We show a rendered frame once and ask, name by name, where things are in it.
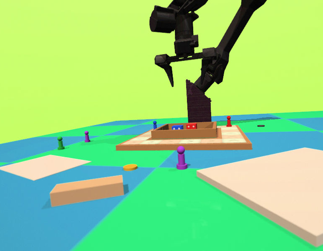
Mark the red die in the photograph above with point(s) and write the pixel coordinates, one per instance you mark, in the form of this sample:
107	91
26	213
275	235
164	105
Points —
191	126

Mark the tan rectangular block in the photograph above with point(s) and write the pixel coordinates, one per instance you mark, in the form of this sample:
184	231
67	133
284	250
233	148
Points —
87	190

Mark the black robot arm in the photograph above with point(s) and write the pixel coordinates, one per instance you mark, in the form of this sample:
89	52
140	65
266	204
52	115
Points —
176	17

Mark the green pawn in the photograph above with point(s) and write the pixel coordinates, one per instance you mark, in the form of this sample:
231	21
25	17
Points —
60	142

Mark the blue die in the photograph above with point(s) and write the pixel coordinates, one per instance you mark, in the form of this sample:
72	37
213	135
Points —
177	127

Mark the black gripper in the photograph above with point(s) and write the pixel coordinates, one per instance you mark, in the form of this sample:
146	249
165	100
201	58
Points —
207	55

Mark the yellow flat disc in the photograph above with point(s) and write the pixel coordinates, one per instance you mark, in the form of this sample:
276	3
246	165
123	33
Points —
130	167

